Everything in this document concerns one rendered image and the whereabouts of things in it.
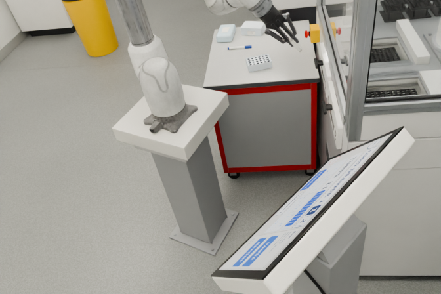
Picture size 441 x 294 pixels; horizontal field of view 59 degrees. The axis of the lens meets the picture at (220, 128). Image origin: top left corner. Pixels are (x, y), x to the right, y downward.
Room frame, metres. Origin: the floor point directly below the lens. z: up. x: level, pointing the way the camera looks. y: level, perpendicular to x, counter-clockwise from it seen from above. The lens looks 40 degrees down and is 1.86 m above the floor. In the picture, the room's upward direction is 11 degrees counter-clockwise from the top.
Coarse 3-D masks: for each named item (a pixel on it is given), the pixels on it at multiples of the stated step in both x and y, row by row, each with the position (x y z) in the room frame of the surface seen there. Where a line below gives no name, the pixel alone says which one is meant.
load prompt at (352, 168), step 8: (368, 152) 0.63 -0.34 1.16; (360, 160) 0.62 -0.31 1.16; (352, 168) 0.60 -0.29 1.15; (344, 176) 0.58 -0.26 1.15; (336, 184) 0.56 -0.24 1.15; (328, 192) 0.55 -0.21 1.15; (320, 200) 0.53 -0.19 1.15; (312, 208) 0.52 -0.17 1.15; (304, 216) 0.50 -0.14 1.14; (312, 216) 0.48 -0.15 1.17; (296, 224) 0.48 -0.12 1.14; (304, 224) 0.46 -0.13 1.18
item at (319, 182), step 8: (344, 160) 0.70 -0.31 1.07; (336, 168) 0.68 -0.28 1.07; (328, 176) 0.66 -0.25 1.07; (312, 184) 0.67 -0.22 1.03; (320, 184) 0.63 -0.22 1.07; (304, 192) 0.65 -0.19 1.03; (312, 192) 0.61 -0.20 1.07; (304, 200) 0.60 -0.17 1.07; (296, 208) 0.58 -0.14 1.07; (288, 216) 0.56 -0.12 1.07; (272, 224) 0.57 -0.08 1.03; (280, 224) 0.54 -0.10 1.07; (264, 232) 0.56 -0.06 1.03
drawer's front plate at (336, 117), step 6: (330, 84) 1.23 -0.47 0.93; (330, 90) 1.20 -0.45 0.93; (330, 96) 1.18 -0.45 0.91; (330, 102) 1.17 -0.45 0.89; (336, 102) 1.12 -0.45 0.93; (336, 108) 1.08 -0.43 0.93; (336, 114) 1.05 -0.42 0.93; (336, 120) 1.02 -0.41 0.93; (336, 126) 1.01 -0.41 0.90; (342, 126) 0.98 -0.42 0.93; (336, 132) 1.01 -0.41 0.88; (342, 132) 0.98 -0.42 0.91; (336, 138) 1.00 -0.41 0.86; (342, 138) 0.98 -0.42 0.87; (336, 144) 0.99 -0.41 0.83
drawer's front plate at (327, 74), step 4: (320, 44) 1.55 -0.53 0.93; (320, 48) 1.53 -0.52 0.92; (324, 48) 1.51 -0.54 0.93; (320, 52) 1.53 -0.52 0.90; (324, 52) 1.47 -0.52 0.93; (320, 56) 1.52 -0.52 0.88; (324, 56) 1.44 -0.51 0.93; (324, 60) 1.41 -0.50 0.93; (324, 64) 1.38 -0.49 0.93; (328, 64) 1.37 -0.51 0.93; (320, 68) 1.51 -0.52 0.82; (324, 68) 1.37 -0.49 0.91; (328, 68) 1.35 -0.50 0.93; (324, 72) 1.37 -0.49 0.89; (328, 72) 1.32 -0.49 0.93; (324, 76) 1.37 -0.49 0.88; (328, 76) 1.29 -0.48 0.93; (324, 80) 1.36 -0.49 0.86; (328, 80) 1.29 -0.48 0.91; (324, 84) 1.36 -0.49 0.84; (324, 88) 1.36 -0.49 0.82
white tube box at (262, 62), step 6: (264, 54) 1.78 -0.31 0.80; (246, 60) 1.75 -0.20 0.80; (252, 60) 1.75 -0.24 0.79; (258, 60) 1.73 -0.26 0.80; (264, 60) 1.72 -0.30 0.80; (270, 60) 1.71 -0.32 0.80; (252, 66) 1.70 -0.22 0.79; (258, 66) 1.70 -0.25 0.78; (264, 66) 1.70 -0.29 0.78; (270, 66) 1.70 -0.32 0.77
